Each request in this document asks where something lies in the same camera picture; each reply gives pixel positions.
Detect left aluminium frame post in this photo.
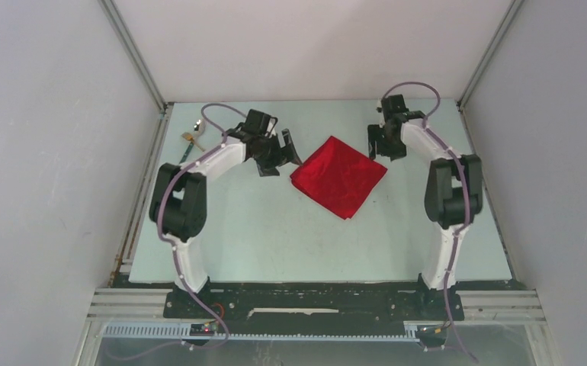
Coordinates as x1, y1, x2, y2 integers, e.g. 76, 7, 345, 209
98, 0, 168, 113

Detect aluminium frame post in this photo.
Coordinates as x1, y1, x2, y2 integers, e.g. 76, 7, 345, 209
98, 0, 168, 113
457, 0, 525, 111

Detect right aluminium frame post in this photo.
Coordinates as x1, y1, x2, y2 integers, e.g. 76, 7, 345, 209
457, 0, 525, 111

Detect gold fork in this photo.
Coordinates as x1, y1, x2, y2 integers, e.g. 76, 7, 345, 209
181, 133, 206, 152

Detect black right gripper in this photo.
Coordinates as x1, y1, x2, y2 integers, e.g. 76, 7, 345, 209
368, 124, 409, 162

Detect red satin napkin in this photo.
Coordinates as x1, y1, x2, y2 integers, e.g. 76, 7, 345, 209
290, 136, 387, 220

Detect silver spoon teal handle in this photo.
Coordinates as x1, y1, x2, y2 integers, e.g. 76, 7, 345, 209
179, 119, 206, 164

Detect white slotted cable duct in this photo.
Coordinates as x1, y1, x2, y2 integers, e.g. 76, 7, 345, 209
101, 322, 419, 342

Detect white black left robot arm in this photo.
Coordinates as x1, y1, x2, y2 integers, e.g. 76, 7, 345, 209
149, 109, 302, 318

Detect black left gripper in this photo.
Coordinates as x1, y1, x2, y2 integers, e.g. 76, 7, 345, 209
252, 130, 302, 178

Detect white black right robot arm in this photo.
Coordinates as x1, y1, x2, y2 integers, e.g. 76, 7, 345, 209
367, 95, 483, 319

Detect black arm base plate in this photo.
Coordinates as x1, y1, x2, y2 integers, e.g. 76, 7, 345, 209
163, 282, 464, 336

